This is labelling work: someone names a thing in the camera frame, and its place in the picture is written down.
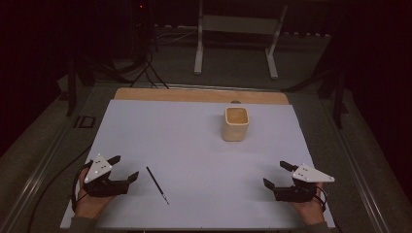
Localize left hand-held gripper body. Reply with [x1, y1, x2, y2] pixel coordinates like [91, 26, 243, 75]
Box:
[83, 154, 131, 199]

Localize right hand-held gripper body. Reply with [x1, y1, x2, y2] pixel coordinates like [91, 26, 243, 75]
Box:
[274, 163, 336, 204]

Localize thin black pen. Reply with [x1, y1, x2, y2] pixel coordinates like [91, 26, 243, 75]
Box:
[145, 166, 170, 206]

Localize beige square cup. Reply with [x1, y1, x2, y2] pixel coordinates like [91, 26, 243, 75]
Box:
[221, 106, 251, 143]

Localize person's right hand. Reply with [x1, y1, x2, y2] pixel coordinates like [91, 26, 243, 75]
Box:
[291, 182, 326, 226]

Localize person's left hand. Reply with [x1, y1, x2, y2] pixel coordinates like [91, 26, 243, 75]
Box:
[73, 168, 117, 221]

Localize white table mat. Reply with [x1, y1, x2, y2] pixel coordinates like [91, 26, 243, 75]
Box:
[59, 98, 336, 230]

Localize black stand leg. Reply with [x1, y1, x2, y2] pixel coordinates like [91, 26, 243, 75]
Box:
[281, 64, 350, 129]
[65, 57, 80, 117]

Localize white metal stand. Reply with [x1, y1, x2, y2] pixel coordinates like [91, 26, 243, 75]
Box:
[192, 0, 289, 81]

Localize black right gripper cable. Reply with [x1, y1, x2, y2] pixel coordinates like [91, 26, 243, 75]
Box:
[312, 184, 328, 214]

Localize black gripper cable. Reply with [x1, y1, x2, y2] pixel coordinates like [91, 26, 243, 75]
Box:
[26, 143, 94, 233]
[312, 184, 328, 214]

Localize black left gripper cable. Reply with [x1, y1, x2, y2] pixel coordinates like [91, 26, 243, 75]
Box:
[26, 143, 94, 233]

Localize black rectangular floor frame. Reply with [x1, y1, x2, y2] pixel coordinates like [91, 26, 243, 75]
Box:
[73, 115, 97, 130]

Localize metal floor rail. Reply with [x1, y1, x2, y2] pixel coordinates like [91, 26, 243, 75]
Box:
[0, 84, 98, 233]
[319, 95, 392, 233]

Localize bundle of black floor cables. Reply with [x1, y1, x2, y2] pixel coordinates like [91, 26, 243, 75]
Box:
[106, 48, 170, 89]

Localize white floor cable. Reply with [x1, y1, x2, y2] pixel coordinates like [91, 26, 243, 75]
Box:
[154, 29, 199, 46]

